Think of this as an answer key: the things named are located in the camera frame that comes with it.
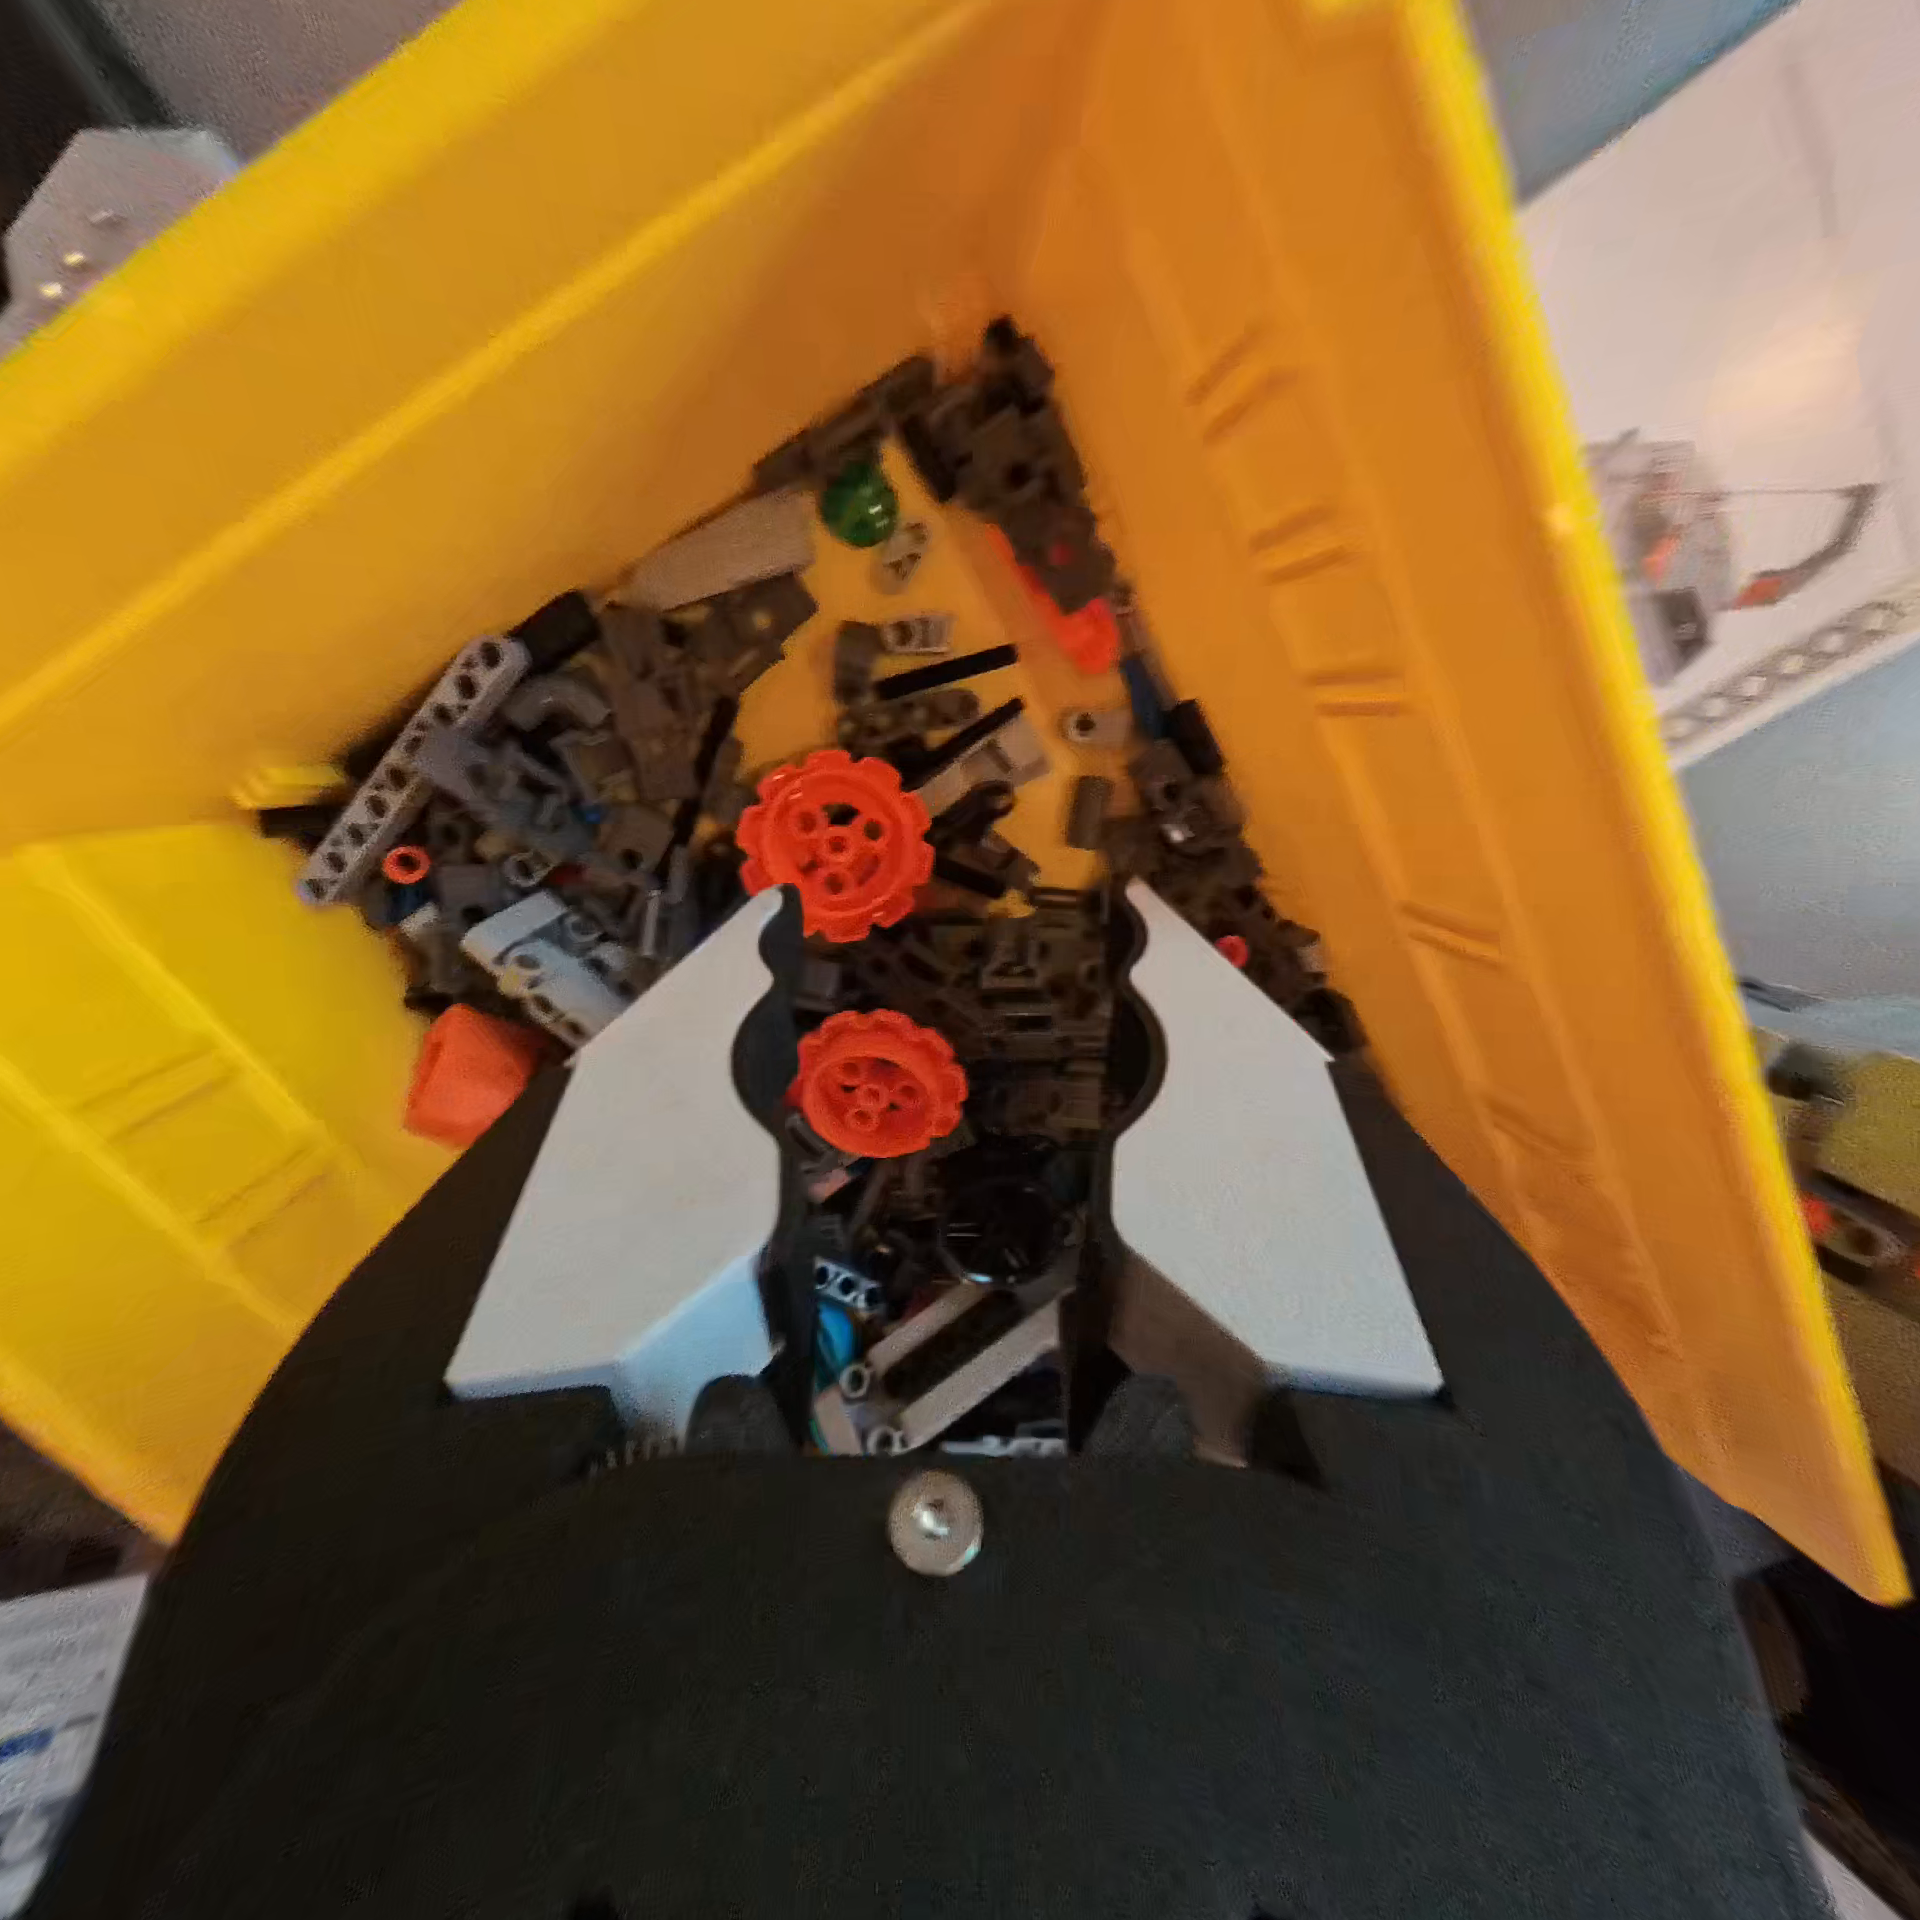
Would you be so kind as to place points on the long grey holed beam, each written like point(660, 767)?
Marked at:
point(406, 774)

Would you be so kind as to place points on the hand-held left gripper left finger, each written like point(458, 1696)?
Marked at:
point(615, 1202)

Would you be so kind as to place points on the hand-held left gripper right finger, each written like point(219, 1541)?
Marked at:
point(1261, 1202)

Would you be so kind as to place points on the green round brick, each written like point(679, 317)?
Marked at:
point(859, 502)

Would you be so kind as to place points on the pile of dark building bricks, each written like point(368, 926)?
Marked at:
point(1022, 988)

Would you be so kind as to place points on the black rubber tyre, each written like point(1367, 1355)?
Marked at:
point(1000, 1235)

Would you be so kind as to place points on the orange gear wheel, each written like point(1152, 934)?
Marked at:
point(878, 1083)
point(837, 844)

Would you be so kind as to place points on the orange cone brick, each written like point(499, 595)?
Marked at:
point(472, 1077)

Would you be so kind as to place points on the grey metal plate with screws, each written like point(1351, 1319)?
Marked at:
point(104, 210)

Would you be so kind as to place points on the grey toy robot model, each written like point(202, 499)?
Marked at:
point(1867, 1140)

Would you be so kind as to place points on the white printed paper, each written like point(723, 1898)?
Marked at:
point(61, 1693)

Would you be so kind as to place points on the yellow plastic bin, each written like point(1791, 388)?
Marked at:
point(449, 376)

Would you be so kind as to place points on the light grey holed block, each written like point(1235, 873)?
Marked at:
point(542, 960)

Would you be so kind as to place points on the open white instruction booklet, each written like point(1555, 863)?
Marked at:
point(1727, 332)

